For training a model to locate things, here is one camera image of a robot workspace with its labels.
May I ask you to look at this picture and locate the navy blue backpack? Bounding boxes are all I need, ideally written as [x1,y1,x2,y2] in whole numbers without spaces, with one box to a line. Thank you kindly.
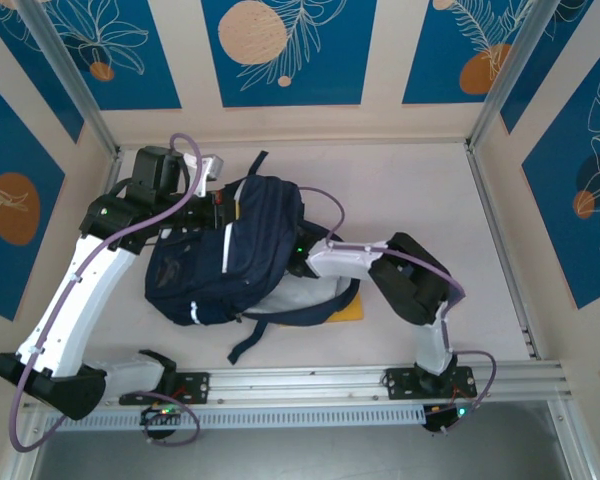
[143,149,361,366]

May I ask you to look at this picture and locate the yellow book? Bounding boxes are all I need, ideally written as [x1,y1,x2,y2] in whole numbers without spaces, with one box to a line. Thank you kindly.
[274,291,366,326]

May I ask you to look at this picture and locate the aluminium mounting rail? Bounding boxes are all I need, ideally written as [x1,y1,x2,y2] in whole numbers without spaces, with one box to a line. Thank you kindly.
[22,362,574,412]

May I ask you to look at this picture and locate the aluminium frame post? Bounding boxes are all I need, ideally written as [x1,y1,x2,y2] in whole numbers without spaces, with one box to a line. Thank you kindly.
[13,0,122,160]
[465,0,569,152]

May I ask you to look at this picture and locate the aluminium table side rail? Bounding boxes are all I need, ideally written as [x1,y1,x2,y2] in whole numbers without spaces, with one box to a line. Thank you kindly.
[464,142,544,362]
[53,148,127,372]

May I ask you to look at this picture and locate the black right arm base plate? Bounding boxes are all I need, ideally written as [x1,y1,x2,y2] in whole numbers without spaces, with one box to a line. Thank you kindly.
[382,366,479,401]

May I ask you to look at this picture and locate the grey slotted cable duct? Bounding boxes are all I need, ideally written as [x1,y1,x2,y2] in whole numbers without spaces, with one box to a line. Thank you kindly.
[59,405,427,432]

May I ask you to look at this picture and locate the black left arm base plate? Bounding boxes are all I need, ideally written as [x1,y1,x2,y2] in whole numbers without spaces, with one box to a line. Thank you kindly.
[119,369,212,406]

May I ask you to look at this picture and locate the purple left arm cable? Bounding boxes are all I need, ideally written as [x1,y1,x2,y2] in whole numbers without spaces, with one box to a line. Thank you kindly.
[9,132,204,454]

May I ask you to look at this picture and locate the aluminium lower frame bar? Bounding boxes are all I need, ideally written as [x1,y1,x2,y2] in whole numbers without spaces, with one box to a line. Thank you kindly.
[0,419,49,480]
[547,399,599,480]

